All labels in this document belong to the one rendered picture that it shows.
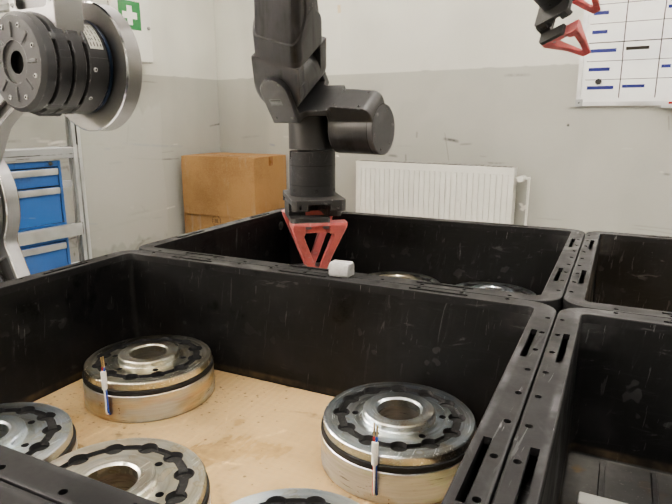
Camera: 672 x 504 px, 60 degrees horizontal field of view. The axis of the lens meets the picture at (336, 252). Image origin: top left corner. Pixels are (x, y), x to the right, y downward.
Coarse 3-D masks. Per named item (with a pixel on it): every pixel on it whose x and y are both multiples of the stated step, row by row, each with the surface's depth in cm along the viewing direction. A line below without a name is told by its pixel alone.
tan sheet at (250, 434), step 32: (224, 384) 50; (256, 384) 50; (96, 416) 45; (192, 416) 45; (224, 416) 45; (256, 416) 45; (288, 416) 45; (320, 416) 45; (192, 448) 41; (224, 448) 41; (256, 448) 41; (288, 448) 41; (320, 448) 41; (224, 480) 37; (256, 480) 37; (288, 480) 37; (320, 480) 37
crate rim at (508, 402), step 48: (0, 288) 44; (384, 288) 44; (432, 288) 44; (528, 336) 34; (528, 384) 28; (480, 432) 24; (0, 480) 21; (48, 480) 21; (96, 480) 21; (480, 480) 21
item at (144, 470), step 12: (108, 456) 33; (120, 456) 33; (132, 456) 33; (84, 468) 32; (96, 468) 32; (108, 468) 32; (120, 468) 33; (132, 468) 32; (144, 468) 32; (144, 480) 31; (156, 480) 32; (132, 492) 30; (144, 492) 30
